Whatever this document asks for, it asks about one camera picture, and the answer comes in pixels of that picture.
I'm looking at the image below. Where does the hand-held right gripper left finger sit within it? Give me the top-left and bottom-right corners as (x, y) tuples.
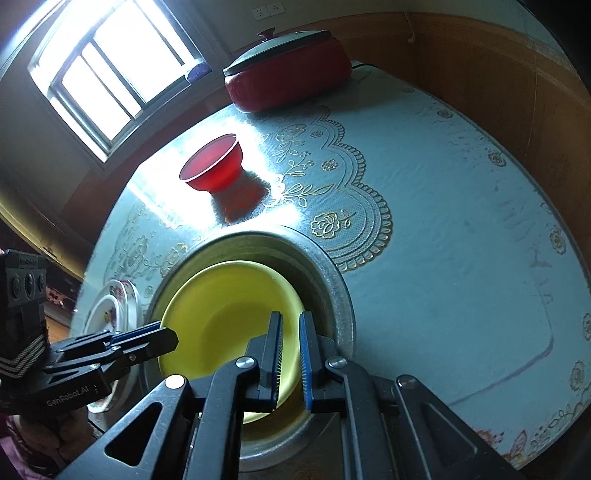
(55, 311), (283, 480)

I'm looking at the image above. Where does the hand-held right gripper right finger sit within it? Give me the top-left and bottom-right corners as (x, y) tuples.
(298, 311), (527, 480)

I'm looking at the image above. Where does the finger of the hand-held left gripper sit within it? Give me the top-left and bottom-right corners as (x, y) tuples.
(44, 327), (179, 376)
(53, 322), (162, 354)

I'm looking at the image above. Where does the large white floral plate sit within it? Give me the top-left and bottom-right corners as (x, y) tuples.
(88, 279), (141, 414)

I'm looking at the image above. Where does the small white floral plate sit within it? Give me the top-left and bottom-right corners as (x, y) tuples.
(86, 294), (127, 337)

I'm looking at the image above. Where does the yellow plastic bowl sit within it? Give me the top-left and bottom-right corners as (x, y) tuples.
(158, 261), (304, 423)

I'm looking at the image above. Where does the stainless steel bowl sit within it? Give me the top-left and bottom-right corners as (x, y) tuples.
(141, 226), (356, 472)

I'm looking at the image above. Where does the person's left forearm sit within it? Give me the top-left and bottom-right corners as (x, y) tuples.
(0, 411), (70, 480)

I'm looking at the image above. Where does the dark wooden cabinet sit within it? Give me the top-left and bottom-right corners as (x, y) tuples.
(0, 203), (93, 333)

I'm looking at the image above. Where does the blue floral tablecloth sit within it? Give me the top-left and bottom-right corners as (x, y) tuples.
(69, 60), (591, 467)

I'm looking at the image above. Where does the red plastic bowl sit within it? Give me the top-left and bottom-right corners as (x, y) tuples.
(179, 134), (243, 193)

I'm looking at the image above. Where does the window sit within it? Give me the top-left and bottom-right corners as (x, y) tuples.
(28, 0), (206, 162)

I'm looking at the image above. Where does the red cooking pot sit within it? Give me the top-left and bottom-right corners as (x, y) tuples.
(225, 39), (352, 113)

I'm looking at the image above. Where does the dark pot lid red knob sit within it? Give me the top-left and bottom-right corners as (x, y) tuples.
(223, 28), (333, 77)

